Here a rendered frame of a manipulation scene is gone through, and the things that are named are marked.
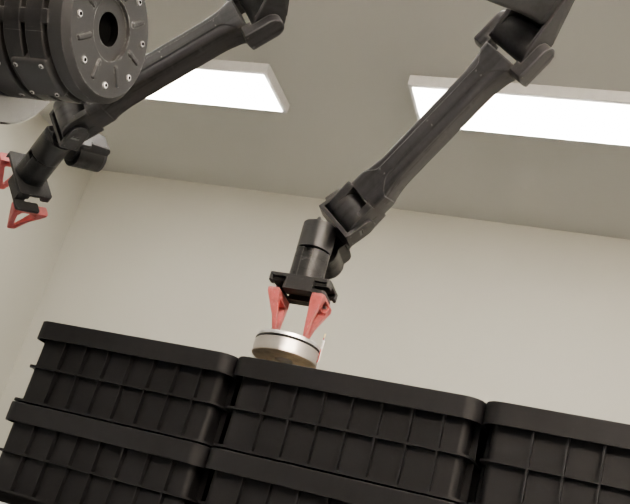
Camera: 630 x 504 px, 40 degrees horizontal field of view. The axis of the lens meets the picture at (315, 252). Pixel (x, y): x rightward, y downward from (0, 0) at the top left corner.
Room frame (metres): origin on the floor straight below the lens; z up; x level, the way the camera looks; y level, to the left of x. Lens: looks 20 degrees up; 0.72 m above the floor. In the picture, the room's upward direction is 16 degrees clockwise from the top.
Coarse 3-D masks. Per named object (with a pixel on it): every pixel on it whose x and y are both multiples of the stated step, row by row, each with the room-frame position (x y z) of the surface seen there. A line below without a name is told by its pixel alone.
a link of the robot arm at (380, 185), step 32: (480, 32) 1.14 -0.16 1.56; (480, 64) 1.14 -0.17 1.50; (512, 64) 1.12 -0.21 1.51; (544, 64) 1.12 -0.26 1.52; (448, 96) 1.17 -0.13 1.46; (480, 96) 1.16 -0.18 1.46; (416, 128) 1.21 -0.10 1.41; (448, 128) 1.19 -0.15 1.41; (384, 160) 1.25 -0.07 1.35; (416, 160) 1.23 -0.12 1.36; (352, 192) 1.29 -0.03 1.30; (384, 192) 1.25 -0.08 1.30; (352, 224) 1.29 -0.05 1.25
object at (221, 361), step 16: (48, 336) 1.12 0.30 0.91; (64, 336) 1.11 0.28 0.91; (80, 336) 1.10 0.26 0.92; (96, 336) 1.09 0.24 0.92; (112, 336) 1.08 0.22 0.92; (128, 336) 1.07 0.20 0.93; (128, 352) 1.07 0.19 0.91; (144, 352) 1.06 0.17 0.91; (160, 352) 1.05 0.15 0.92; (176, 352) 1.04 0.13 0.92; (192, 352) 1.03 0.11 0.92; (208, 352) 1.02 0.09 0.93; (208, 368) 1.02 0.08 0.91; (224, 368) 1.01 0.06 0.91
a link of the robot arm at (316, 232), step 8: (304, 224) 1.32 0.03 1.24; (312, 224) 1.30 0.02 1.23; (320, 224) 1.30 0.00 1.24; (328, 224) 1.30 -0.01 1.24; (304, 232) 1.31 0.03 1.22; (312, 232) 1.30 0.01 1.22; (320, 232) 1.30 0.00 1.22; (328, 232) 1.30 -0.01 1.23; (336, 232) 1.32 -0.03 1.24; (304, 240) 1.30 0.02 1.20; (312, 240) 1.30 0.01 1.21; (320, 240) 1.30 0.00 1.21; (328, 240) 1.30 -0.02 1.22; (296, 248) 1.32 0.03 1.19; (312, 248) 1.31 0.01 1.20; (320, 248) 1.30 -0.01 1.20; (328, 248) 1.31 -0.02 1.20
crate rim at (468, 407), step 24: (240, 360) 1.00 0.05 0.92; (264, 360) 0.99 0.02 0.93; (288, 384) 0.97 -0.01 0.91; (312, 384) 0.96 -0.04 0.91; (336, 384) 0.94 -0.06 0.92; (360, 384) 0.93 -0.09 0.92; (384, 384) 0.92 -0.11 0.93; (432, 408) 0.89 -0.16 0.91; (456, 408) 0.88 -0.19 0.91; (480, 408) 0.88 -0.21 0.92
